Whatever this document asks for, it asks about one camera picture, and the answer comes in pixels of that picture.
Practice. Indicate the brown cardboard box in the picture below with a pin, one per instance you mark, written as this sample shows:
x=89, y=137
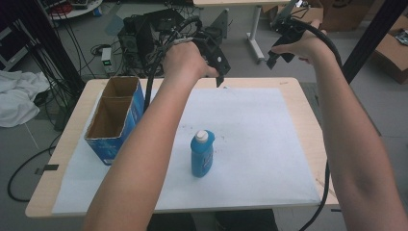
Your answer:
x=393, y=54

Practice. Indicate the white cloth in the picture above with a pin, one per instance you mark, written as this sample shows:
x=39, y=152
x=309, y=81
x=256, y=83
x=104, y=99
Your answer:
x=19, y=96

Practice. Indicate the blue bottle with white cap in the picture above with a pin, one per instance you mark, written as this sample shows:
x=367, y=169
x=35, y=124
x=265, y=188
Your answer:
x=202, y=154

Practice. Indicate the white power supply box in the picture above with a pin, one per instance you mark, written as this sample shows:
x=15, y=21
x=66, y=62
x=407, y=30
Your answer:
x=107, y=61

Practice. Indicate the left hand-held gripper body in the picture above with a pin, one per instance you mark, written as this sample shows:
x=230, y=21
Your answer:
x=209, y=51

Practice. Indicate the black metal stand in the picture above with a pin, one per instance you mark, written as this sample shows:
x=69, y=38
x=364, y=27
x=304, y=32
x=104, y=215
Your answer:
x=373, y=35
x=48, y=48

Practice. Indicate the white table mat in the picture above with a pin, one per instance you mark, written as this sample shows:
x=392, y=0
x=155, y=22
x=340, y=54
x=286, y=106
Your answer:
x=237, y=147

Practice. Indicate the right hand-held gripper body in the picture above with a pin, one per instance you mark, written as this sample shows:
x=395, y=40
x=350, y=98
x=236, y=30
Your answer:
x=287, y=35

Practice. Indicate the round white table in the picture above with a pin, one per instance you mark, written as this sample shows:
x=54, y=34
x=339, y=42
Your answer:
x=75, y=8

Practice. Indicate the white table leg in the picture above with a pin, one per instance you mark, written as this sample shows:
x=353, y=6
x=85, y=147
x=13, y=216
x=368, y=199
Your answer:
x=255, y=35

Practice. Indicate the person's right hand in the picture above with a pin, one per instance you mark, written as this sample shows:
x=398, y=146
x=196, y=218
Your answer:
x=304, y=45

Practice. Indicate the person's left hand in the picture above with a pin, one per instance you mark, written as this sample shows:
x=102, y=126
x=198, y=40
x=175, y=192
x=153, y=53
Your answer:
x=184, y=61

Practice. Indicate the blue cardboard box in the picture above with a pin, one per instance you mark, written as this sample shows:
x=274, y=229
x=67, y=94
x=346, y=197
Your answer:
x=114, y=118

